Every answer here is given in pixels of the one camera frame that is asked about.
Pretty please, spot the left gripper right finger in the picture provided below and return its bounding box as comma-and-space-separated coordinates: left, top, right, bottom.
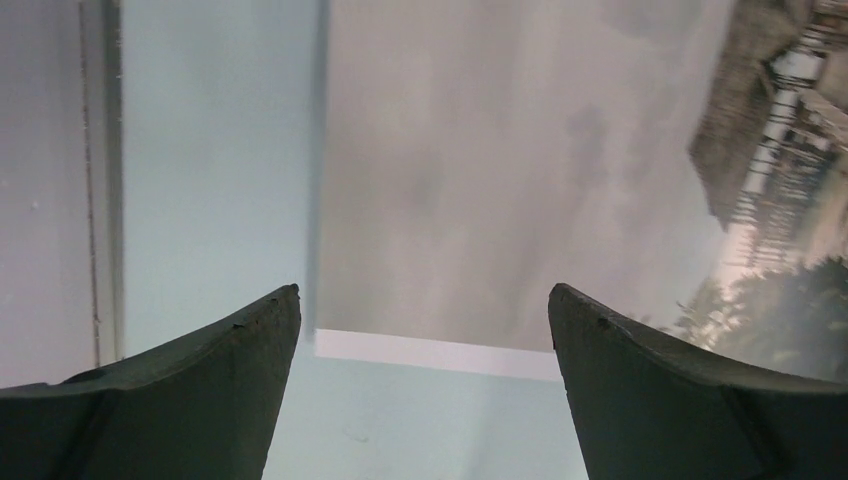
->
548, 283, 847, 480

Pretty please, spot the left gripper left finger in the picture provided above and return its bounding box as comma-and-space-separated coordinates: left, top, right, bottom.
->
1, 284, 301, 479

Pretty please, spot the black and white photo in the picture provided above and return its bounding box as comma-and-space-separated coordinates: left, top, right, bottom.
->
314, 1, 847, 381

